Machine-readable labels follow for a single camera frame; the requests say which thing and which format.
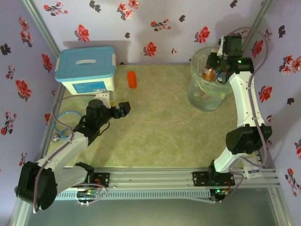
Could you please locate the brown label bottle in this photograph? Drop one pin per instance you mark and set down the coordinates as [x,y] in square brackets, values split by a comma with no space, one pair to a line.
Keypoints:
[209,75]

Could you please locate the clear bin with green liner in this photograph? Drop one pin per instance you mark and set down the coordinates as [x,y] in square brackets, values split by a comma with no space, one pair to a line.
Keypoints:
[202,99]

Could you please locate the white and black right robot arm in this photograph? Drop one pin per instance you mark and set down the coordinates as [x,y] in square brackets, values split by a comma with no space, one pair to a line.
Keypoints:
[244,101]

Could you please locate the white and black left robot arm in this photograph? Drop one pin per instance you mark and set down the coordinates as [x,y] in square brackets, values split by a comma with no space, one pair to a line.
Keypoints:
[63,153]

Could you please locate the orange plastic cylinder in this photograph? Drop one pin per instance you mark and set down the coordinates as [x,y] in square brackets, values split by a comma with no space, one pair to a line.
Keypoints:
[132,80]

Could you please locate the white storage box blue lid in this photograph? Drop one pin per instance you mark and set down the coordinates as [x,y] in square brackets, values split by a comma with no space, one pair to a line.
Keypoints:
[84,68]

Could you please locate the small green circuit board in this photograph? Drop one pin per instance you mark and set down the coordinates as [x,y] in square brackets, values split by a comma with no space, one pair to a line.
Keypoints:
[87,194]

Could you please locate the white packet with blue label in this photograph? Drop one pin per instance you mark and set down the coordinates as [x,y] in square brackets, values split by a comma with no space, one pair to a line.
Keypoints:
[253,173]

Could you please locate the black controller with light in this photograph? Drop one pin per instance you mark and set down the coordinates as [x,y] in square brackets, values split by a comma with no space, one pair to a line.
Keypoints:
[219,191]

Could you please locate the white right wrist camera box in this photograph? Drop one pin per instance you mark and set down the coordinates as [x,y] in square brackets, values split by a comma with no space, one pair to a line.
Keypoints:
[220,49]

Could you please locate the aluminium corner post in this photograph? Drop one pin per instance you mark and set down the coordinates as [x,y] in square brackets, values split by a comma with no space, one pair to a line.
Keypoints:
[259,18]
[41,26]

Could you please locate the aluminium side rail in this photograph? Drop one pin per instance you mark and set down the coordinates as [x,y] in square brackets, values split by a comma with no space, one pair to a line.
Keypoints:
[60,90]
[269,163]

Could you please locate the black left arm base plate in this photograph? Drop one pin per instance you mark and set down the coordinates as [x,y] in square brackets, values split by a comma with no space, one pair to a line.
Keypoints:
[103,180]

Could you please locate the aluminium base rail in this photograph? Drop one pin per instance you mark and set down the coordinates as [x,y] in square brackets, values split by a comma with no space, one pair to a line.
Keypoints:
[152,176]

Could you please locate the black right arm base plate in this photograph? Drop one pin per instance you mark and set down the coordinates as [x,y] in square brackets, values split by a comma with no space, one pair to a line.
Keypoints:
[200,179]

